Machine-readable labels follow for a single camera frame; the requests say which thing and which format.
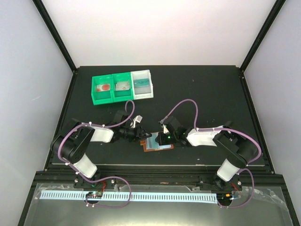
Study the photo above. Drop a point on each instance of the black frame post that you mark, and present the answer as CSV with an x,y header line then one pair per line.
x,y
54,32
262,33

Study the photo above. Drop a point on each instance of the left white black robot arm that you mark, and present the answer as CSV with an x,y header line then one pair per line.
x,y
73,139

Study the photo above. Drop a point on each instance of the white translucent bin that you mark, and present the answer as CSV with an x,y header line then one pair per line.
x,y
142,92

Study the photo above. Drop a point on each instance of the left green bin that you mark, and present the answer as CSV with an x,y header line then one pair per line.
x,y
100,98

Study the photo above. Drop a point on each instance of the small circuit board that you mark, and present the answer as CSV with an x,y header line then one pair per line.
x,y
94,195

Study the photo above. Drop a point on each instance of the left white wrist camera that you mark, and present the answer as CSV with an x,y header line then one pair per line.
x,y
136,121

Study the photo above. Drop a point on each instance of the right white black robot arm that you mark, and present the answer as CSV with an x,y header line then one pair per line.
x,y
240,148

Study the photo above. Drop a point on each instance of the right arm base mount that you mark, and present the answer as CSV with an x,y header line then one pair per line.
x,y
214,183

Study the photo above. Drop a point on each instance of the brown leather card holder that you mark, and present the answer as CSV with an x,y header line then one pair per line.
x,y
161,147

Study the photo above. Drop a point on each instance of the red spotted card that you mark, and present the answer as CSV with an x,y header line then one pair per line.
x,y
103,87

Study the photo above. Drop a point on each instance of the green bin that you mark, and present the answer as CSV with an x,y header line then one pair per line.
x,y
100,98
121,96

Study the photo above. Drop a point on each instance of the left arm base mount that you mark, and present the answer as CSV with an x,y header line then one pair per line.
x,y
80,183

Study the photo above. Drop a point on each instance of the teal VIP card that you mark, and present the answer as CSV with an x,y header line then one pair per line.
x,y
141,83
151,143

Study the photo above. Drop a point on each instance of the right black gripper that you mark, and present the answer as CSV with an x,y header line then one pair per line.
x,y
162,141

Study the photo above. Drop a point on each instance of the right black frame post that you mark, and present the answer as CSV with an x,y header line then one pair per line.
x,y
262,33

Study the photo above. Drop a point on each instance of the left black frame post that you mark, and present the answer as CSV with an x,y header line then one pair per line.
x,y
54,32

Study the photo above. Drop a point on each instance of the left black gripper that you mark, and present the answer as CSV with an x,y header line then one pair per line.
x,y
138,134

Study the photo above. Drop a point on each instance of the white slotted cable duct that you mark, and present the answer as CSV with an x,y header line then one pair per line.
x,y
133,196

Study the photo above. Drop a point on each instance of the middle green bin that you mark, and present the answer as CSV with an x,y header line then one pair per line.
x,y
121,96

